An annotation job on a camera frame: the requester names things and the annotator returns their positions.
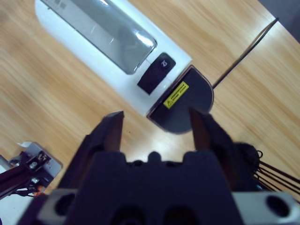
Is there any white capsule coffee machine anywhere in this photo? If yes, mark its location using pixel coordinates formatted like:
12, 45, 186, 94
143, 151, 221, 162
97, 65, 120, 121
34, 0, 193, 118

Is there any thin black machine power cable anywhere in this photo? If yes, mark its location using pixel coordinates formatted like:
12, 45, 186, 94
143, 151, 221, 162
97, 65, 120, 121
211, 17, 280, 89

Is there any grey translucent machine lid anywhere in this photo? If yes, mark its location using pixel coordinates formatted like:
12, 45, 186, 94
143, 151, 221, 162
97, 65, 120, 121
40, 0, 158, 76

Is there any black capsule holder with rods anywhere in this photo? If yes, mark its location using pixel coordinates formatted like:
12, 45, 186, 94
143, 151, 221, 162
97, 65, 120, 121
234, 141, 300, 203

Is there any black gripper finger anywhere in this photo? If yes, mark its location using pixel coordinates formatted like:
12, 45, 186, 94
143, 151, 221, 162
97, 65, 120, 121
188, 107, 254, 192
57, 111, 125, 190

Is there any white mounting block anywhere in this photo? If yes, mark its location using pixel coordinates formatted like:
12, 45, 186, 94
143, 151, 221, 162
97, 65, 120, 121
0, 142, 63, 195

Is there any white paper tag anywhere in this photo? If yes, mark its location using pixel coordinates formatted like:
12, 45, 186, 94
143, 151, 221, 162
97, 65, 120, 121
15, 140, 34, 148

